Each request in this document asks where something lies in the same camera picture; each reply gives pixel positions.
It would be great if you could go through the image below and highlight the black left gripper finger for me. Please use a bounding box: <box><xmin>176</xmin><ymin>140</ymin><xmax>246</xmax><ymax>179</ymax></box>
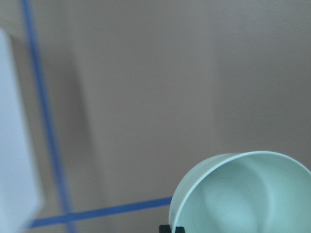
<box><xmin>159</xmin><ymin>225</ymin><xmax>184</xmax><ymax>233</ymax></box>

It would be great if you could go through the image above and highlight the mint green bowl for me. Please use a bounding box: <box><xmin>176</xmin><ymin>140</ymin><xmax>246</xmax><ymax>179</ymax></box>
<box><xmin>169</xmin><ymin>151</ymin><xmax>311</xmax><ymax>233</ymax></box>

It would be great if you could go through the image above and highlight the clear plastic bin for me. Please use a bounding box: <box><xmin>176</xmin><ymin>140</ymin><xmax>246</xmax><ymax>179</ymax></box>
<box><xmin>0</xmin><ymin>30</ymin><xmax>44</xmax><ymax>233</ymax></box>

